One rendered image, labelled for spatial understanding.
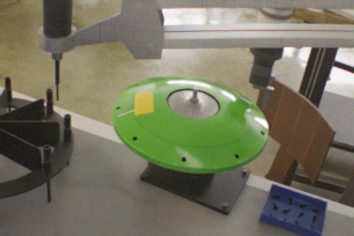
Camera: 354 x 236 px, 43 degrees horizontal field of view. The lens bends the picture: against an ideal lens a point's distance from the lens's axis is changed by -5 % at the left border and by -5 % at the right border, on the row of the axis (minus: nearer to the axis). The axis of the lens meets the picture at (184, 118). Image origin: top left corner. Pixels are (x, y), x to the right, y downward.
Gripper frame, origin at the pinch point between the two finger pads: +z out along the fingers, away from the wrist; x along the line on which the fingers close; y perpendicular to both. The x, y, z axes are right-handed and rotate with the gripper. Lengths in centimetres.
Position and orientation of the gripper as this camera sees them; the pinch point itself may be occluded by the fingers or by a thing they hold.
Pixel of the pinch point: (263, 104)
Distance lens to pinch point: 112.4
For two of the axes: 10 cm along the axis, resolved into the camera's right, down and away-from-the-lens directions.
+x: -2.3, 5.3, -8.1
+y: -9.6, -2.4, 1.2
